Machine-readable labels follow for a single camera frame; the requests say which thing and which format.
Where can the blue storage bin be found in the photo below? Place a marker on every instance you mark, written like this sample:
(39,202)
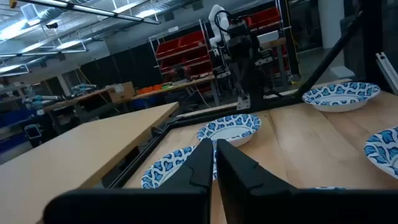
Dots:
(15,118)

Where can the silver aluminium bar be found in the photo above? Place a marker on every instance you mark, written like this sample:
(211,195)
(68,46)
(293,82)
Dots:
(387,70)

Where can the small black monitor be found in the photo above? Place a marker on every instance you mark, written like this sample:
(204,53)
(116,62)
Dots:
(32,132)

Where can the silver corner bracket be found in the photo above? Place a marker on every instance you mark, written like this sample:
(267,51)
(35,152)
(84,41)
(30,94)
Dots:
(243,104)

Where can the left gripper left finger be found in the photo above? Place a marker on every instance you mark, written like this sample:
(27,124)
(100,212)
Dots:
(186,202)

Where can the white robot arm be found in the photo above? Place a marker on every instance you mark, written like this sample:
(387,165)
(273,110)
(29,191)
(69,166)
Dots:
(216,14)

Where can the overhead LED light bar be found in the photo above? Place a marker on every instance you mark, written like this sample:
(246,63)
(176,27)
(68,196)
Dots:
(124,17)

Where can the orange plastic parts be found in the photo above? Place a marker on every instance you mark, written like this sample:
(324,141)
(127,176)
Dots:
(149,89)

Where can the light blue robot arm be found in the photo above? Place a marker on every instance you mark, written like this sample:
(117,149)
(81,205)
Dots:
(84,88)
(40,100)

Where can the black aluminium table frame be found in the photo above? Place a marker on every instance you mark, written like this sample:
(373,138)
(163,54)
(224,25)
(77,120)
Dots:
(373,37)

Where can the light wooden desk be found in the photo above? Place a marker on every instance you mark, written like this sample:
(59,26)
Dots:
(77,155)

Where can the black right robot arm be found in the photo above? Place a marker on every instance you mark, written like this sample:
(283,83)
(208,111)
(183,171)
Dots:
(248,74)

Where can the blue patterned paper bowl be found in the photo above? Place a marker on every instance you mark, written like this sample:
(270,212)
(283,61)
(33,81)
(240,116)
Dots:
(326,188)
(230,129)
(384,146)
(168,165)
(340,99)

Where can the small wooden side table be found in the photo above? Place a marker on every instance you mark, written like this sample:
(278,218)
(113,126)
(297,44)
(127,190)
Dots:
(275,42)

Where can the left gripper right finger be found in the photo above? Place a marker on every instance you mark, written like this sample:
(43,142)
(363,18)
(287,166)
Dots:
(248,202)

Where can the cardboard box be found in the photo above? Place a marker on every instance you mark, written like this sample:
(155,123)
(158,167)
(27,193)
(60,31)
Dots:
(121,92)

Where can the black curtain divider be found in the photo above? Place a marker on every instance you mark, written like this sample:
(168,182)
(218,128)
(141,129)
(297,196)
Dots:
(124,68)

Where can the white floor box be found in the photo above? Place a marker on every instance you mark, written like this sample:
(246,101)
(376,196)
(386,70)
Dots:
(342,71)

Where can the wooden workbench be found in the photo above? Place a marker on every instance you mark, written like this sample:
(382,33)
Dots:
(186,84)
(77,99)

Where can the red storage bin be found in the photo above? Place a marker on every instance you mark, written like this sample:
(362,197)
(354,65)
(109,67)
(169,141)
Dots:
(168,48)
(186,65)
(192,39)
(264,17)

